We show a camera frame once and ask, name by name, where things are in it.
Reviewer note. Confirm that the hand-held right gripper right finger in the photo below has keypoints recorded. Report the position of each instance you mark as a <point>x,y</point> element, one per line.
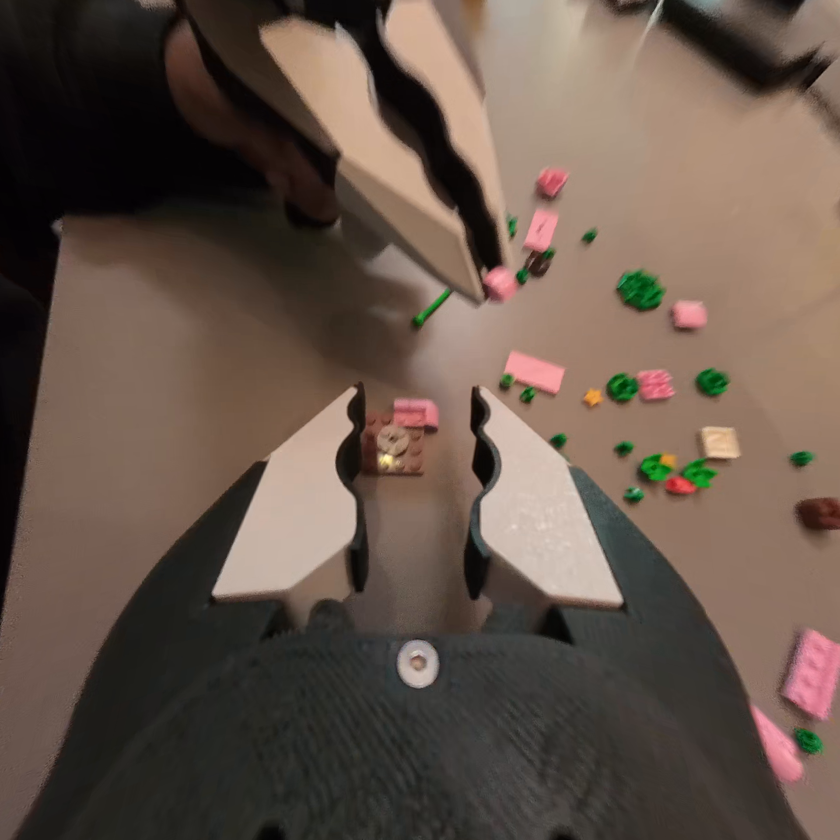
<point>551,531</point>

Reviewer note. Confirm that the pink face tile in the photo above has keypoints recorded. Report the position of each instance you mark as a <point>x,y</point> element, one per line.
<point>541,229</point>

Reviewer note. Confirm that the brown round brick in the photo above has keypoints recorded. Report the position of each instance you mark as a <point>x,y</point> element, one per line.
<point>820,513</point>

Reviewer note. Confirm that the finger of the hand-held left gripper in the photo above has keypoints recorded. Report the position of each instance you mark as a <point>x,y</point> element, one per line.
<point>453,85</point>
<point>367,164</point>

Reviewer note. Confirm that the large pink smooth tile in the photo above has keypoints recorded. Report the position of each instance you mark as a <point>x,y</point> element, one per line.
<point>535,372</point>

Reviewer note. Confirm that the grey round tile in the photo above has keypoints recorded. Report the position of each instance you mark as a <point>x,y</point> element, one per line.
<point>392,438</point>

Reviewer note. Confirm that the small red piece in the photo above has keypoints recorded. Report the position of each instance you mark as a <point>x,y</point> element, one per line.
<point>680,485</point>

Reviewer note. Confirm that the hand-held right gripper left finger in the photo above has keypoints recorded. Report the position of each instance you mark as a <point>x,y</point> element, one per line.
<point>295,525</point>

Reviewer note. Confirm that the small pink plate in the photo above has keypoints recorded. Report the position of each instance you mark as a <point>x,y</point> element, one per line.
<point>655,377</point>
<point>656,392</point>

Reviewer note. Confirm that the green stick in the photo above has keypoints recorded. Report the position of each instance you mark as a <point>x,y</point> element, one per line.
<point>433,308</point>

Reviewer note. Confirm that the person's left hand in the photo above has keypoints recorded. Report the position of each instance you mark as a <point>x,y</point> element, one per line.
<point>223,111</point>

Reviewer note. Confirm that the green round flower plate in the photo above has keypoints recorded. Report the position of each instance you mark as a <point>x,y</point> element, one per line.
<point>712,382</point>
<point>622,387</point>

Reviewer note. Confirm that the pink studded plate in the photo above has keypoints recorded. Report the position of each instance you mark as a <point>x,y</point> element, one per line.
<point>814,673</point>

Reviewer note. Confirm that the person's left forearm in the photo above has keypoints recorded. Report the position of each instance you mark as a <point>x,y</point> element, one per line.
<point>79,98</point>

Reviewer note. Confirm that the green web piece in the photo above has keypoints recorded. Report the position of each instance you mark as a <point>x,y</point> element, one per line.
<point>641,289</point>

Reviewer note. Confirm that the green spiky leaf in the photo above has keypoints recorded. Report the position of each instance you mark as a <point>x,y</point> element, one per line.
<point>654,468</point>
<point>699,474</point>

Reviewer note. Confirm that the white square tile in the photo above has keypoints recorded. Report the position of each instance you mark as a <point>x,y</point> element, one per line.
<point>719,443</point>

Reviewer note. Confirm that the brown round plate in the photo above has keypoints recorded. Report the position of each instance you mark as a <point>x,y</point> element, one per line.
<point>539,264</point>

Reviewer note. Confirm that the brown square plate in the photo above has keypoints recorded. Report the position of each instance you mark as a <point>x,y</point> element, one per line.
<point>410,459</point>

